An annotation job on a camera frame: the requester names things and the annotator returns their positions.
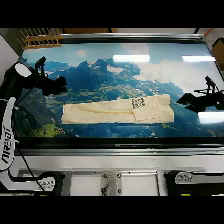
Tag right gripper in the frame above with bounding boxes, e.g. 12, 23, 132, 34
176, 92, 205, 113

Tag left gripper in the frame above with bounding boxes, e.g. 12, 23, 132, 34
41, 75, 70, 97

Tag cream garment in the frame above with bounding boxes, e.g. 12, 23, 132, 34
61, 93, 175, 125

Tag yellow wooden rack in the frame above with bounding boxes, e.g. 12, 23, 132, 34
18, 28, 65, 51

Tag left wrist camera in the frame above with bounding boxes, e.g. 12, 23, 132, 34
34, 56, 48, 79

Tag silver frame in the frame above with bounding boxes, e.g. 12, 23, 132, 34
0, 32, 224, 197

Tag black cable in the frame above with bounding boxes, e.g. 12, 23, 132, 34
13, 144, 37, 184

